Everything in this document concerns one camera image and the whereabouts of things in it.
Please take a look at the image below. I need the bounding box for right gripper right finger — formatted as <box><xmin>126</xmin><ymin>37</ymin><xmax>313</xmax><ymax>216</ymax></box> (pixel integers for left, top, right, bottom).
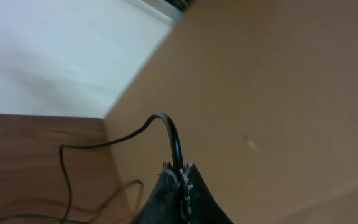
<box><xmin>183</xmin><ymin>162</ymin><xmax>233</xmax><ymax>224</ymax></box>

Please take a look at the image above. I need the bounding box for black cable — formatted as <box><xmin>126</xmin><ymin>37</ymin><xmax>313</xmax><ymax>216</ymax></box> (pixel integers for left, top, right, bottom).
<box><xmin>0</xmin><ymin>112</ymin><xmax>185</xmax><ymax>224</ymax></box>

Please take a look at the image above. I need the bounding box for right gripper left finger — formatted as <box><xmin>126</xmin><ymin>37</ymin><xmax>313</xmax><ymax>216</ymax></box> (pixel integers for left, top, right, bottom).
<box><xmin>131</xmin><ymin>162</ymin><xmax>182</xmax><ymax>224</ymax></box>

